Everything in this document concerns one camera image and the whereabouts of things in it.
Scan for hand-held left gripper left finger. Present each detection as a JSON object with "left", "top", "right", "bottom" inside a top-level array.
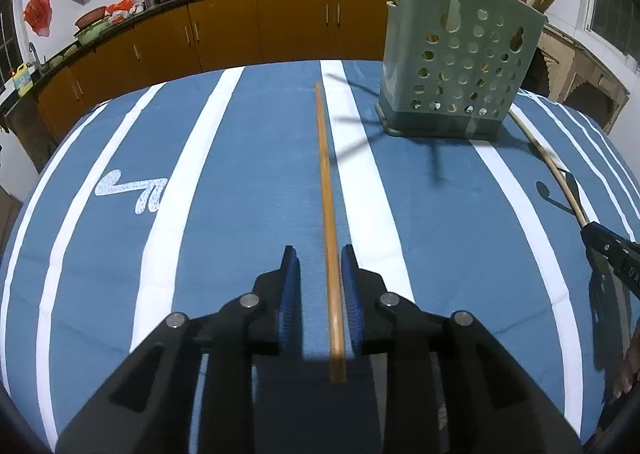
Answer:
[{"left": 55, "top": 245, "right": 302, "bottom": 454}]

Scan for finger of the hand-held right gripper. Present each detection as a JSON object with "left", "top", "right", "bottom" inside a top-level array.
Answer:
[
  {"left": 582, "top": 234, "right": 640, "bottom": 295},
  {"left": 581, "top": 222, "right": 640, "bottom": 255}
]

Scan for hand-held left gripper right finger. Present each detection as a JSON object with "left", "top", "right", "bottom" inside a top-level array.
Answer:
[{"left": 340, "top": 244, "right": 585, "bottom": 454}]

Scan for green perforated utensil holder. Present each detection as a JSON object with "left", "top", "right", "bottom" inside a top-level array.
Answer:
[{"left": 375, "top": 0, "right": 549, "bottom": 141}]

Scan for person's right hand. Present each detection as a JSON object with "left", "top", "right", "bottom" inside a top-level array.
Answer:
[{"left": 612, "top": 349, "right": 640, "bottom": 401}]

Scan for blue white striped tablecloth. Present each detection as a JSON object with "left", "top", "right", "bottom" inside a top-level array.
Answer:
[{"left": 0, "top": 58, "right": 640, "bottom": 454}]

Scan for white carved cabinet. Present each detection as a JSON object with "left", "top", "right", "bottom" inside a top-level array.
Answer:
[{"left": 510, "top": 24, "right": 632, "bottom": 135}]

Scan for window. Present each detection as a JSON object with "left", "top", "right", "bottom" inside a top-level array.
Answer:
[{"left": 587, "top": 0, "right": 640, "bottom": 52}]

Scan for orange base cabinets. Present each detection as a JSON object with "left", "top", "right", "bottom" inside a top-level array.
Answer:
[{"left": 37, "top": 0, "right": 396, "bottom": 139}]

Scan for crumpled red bags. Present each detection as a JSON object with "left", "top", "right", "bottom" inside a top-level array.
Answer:
[{"left": 106, "top": 0, "right": 136, "bottom": 24}]

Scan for yellow jug blue label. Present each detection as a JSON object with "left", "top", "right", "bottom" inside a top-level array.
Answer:
[{"left": 11, "top": 62, "right": 33, "bottom": 97}]

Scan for red basin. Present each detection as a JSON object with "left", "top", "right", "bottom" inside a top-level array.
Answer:
[{"left": 75, "top": 6, "right": 108, "bottom": 30}]

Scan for red plastic bag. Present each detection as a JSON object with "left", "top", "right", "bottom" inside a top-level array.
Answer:
[{"left": 24, "top": 0, "right": 52, "bottom": 37}]

